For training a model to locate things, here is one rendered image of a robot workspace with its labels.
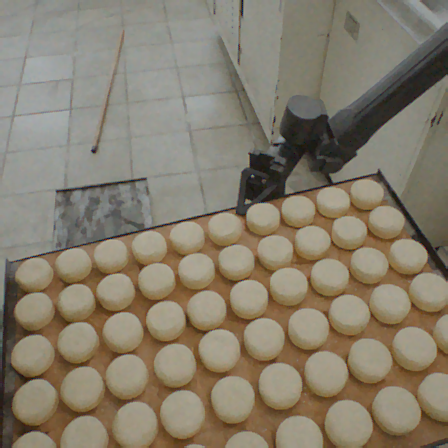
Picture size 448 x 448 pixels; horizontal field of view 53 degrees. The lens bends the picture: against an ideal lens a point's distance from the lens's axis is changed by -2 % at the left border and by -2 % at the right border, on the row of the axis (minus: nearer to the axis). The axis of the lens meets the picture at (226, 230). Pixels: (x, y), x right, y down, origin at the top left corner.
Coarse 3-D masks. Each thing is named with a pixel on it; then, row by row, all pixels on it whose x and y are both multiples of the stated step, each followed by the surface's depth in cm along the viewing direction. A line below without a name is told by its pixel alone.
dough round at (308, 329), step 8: (296, 312) 57; (304, 312) 57; (312, 312) 57; (320, 312) 57; (296, 320) 56; (304, 320) 56; (312, 320) 56; (320, 320) 56; (288, 328) 57; (296, 328) 56; (304, 328) 56; (312, 328) 56; (320, 328) 56; (328, 328) 56; (296, 336) 55; (304, 336) 55; (312, 336) 55; (320, 336) 55; (296, 344) 56; (304, 344) 55; (312, 344) 55; (320, 344) 55
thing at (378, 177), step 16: (368, 176) 74; (384, 176) 72; (304, 192) 73; (384, 192) 72; (400, 208) 69; (160, 224) 70; (416, 224) 66; (96, 240) 69; (416, 240) 65; (32, 256) 68; (432, 256) 63; (16, 288) 65; (16, 304) 63; (16, 336) 60; (0, 352) 57; (0, 368) 56; (0, 384) 55; (0, 400) 54; (0, 416) 53; (0, 432) 52
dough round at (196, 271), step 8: (192, 256) 64; (200, 256) 64; (184, 264) 63; (192, 264) 63; (200, 264) 63; (208, 264) 63; (184, 272) 62; (192, 272) 62; (200, 272) 62; (208, 272) 62; (184, 280) 62; (192, 280) 61; (200, 280) 61; (208, 280) 62; (192, 288) 62; (200, 288) 62
